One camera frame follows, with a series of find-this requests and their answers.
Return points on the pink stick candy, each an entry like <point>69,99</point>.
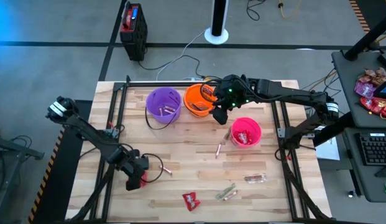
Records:
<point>169,109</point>
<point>217,151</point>
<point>165,170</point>
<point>160,111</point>

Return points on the red candy packet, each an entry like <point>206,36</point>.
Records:
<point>240,136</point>
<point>191,201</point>
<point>248,138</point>
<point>144,180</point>

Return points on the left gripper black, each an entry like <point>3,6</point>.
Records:
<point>133,161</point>

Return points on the clear wrapper red print candy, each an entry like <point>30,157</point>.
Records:
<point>255,178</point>

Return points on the thick black pole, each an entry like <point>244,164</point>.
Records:
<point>366,37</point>

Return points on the black pole white round base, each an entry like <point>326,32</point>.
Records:
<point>218,18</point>

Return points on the red white stick candy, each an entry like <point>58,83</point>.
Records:
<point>231,195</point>

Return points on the clear wrapper stick candy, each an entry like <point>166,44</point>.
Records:
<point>227,135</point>

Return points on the clear green wrapper candy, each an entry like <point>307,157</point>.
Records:
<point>225,192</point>

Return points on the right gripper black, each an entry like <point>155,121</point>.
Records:
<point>234,93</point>

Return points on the pink halloween bucket black face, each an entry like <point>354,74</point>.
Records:
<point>255,124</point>

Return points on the purple plastic halloween bucket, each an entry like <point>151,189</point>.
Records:
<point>155,118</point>

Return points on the black mat hazard stripe edge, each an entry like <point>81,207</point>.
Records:
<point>56,186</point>

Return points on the black metal stand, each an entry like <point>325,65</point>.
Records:
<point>12,147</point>

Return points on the red candy bag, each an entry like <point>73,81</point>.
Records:
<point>374,105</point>

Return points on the red brown wrapper candy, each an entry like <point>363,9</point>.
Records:
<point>197,107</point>
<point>207,91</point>

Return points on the brown candy bag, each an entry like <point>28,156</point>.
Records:
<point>374,74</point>

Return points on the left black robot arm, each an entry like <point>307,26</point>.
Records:
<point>90,137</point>

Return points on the black aluminium rig frame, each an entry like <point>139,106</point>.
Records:
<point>155,84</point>

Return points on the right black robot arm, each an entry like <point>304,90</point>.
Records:
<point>289,91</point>

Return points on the dark grey desk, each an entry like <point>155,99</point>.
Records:
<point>351,81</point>

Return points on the purple candy bag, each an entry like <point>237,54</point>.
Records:
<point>365,89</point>

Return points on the red and black tool case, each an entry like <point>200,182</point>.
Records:
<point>133,34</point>

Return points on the white paper sheet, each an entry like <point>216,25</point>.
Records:
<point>328,149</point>

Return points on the black computer keyboard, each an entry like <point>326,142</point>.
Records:
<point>376,149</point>

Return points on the black screen device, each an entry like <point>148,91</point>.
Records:
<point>385,88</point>

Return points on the orange plastic halloween bucket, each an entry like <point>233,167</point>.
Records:
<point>192,93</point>

